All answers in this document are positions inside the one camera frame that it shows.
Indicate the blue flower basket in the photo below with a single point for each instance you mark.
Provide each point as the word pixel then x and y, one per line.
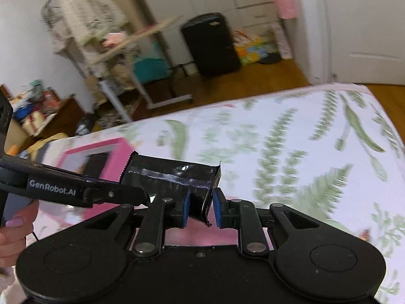
pixel 23 111

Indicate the floral bed sheet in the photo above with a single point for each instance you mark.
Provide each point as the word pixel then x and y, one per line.
pixel 330 151

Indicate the left hand pink nails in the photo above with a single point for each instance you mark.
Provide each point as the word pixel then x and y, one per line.
pixel 14 233

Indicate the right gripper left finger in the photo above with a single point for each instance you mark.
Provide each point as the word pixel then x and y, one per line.
pixel 165 212

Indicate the black suitcase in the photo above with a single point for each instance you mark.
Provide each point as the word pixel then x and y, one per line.
pixel 210 43

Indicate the colourful gift bag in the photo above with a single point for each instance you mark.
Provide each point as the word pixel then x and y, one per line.
pixel 249 47

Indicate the wooden top rolling table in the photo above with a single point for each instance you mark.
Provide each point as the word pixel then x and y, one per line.
pixel 123 48

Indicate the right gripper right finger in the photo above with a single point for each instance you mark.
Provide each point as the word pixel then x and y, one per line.
pixel 242 216

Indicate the pink cardboard box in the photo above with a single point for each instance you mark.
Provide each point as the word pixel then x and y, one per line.
pixel 104 160

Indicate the white knitted cardigan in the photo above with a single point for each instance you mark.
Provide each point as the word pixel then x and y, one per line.
pixel 87 23

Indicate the pink tissue box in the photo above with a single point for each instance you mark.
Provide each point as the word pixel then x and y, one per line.
pixel 112 39

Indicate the white door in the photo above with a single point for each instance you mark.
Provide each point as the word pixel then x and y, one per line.
pixel 366 40

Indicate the black snack packet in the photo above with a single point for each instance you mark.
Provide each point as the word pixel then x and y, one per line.
pixel 164 176

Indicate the dark wooden nightstand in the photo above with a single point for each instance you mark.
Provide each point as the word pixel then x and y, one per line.
pixel 65 121

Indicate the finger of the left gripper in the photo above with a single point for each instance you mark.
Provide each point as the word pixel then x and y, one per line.
pixel 56 185

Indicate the teal shopping bag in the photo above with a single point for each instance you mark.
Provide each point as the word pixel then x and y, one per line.
pixel 150 68

